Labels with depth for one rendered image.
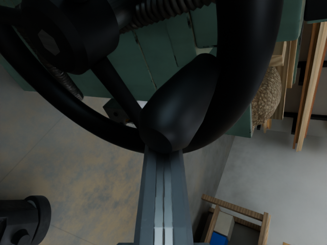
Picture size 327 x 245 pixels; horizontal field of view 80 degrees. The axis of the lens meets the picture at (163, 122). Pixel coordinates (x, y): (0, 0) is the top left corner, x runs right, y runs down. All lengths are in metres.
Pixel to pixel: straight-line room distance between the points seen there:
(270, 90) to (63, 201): 1.12
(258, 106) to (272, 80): 0.06
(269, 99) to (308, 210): 3.36
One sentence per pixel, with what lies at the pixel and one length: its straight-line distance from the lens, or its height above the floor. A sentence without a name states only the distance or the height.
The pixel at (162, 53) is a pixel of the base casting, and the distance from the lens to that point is 0.37.
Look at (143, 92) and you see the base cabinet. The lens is 0.46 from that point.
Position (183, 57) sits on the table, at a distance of 0.23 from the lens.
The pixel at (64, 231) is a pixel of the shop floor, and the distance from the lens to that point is 1.35.
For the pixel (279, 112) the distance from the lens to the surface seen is 0.57.
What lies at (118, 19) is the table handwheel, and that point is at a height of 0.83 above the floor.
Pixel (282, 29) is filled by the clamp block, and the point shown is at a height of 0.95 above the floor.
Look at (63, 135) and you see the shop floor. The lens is 1.13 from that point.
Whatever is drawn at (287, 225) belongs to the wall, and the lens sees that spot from 3.59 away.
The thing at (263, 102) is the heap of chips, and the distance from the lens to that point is 0.38.
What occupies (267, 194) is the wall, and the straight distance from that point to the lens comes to 3.72.
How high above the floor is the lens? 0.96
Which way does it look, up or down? 33 degrees down
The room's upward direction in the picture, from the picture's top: 99 degrees clockwise
